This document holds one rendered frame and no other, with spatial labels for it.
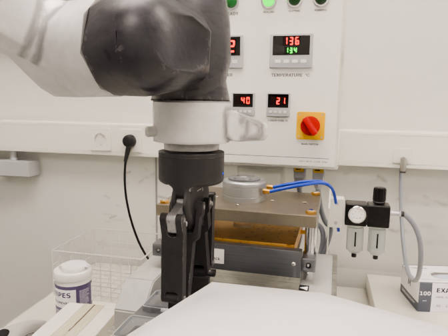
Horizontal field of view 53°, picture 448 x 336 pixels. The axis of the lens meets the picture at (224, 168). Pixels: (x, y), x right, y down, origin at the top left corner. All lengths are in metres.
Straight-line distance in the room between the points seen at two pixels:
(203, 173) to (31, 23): 0.22
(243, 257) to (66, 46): 0.44
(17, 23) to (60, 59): 0.05
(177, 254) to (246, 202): 0.33
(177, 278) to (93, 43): 0.25
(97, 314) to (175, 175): 0.59
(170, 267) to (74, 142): 1.04
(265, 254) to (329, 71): 0.39
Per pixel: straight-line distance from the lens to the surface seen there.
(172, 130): 0.47
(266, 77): 0.92
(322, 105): 0.91
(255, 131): 0.52
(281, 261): 0.73
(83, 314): 1.03
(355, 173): 1.33
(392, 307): 1.21
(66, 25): 0.45
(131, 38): 0.39
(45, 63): 0.47
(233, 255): 0.74
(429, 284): 1.19
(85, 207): 1.56
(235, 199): 0.78
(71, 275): 1.10
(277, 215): 0.72
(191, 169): 0.48
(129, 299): 0.75
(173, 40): 0.41
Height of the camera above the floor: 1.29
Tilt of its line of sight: 9 degrees down
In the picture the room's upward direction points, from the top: 1 degrees clockwise
